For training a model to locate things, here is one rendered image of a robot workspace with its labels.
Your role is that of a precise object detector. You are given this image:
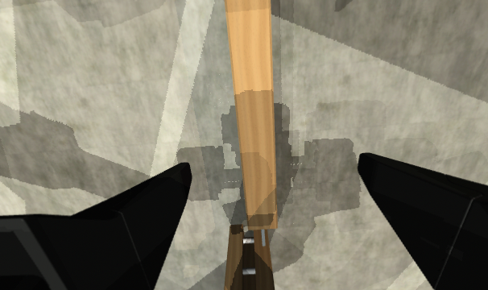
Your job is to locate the brown wooden post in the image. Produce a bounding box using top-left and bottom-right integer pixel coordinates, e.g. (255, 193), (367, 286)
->
(224, 224), (275, 290)

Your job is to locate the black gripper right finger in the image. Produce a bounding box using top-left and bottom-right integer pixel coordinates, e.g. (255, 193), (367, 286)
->
(358, 152), (488, 290)

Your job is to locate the brown wooden board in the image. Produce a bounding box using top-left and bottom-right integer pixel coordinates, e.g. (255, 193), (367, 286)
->
(225, 0), (278, 246)

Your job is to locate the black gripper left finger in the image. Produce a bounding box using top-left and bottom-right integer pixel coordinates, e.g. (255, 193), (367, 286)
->
(0, 162), (192, 290)

